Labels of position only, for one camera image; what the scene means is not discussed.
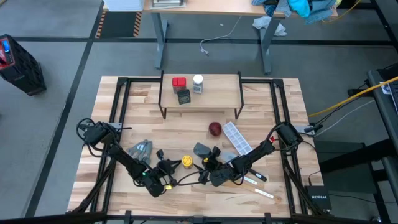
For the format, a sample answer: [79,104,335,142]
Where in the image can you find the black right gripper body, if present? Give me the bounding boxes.
[203,154,239,187]

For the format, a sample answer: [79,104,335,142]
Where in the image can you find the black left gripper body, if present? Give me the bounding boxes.
[155,149,177,187]

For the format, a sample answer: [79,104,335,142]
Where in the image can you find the yellow-lid spice jar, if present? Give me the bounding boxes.
[181,154,194,170]

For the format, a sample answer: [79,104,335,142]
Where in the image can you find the red apple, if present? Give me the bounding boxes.
[208,121,223,137]

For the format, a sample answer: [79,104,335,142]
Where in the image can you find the dark green spice tin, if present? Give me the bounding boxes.
[177,89,192,105]

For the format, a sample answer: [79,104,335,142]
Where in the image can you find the white-lid spice jar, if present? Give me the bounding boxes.
[192,74,205,95]

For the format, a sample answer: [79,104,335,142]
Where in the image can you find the red-lid spice jar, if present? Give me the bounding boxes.
[172,77,187,95]

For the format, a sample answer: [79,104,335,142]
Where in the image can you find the wooden shelf riser black legs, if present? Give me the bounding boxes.
[157,70,244,121]

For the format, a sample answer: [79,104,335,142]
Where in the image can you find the grey silicone spatula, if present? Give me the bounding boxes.
[193,142,214,159]

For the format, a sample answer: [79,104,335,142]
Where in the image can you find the white ice cube tray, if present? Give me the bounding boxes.
[221,121,254,156]

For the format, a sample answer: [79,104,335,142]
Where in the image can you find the wooden slotted spatula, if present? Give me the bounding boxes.
[242,175,265,190]

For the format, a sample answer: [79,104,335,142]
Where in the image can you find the wooden fork spatula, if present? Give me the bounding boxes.
[223,180,282,203]

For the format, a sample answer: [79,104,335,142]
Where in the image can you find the white cloth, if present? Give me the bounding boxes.
[252,16,287,37]

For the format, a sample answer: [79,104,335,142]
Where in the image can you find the wooden desk grey legs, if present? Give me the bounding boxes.
[102,0,340,75]

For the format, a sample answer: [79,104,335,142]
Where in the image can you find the black mat hazard stripes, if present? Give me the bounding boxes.
[95,11,143,39]

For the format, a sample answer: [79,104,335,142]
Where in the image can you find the stack of papers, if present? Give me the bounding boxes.
[149,0,187,9]

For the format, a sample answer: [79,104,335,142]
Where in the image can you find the pile of clothes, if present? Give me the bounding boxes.
[251,0,343,25]

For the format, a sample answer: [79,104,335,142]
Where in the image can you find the black side desk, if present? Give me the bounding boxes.
[366,63,398,187]

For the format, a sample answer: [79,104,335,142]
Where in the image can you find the black metal table frame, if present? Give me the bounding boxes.
[65,76,327,218]

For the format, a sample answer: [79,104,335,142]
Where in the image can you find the black Netgear switch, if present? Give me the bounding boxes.
[303,185,333,212]

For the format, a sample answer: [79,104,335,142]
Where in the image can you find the white cable with plug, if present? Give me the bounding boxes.
[200,15,243,57]

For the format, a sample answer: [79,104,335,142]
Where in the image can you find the black horizontal frame bar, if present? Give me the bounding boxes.
[0,210,398,224]

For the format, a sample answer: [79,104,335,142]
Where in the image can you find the grey cable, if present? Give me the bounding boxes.
[315,99,376,138]

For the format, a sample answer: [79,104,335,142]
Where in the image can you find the thick yellow cable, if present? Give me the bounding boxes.
[307,76,398,119]

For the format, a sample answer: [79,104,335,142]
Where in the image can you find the thin yellow cable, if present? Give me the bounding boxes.
[322,0,363,24]

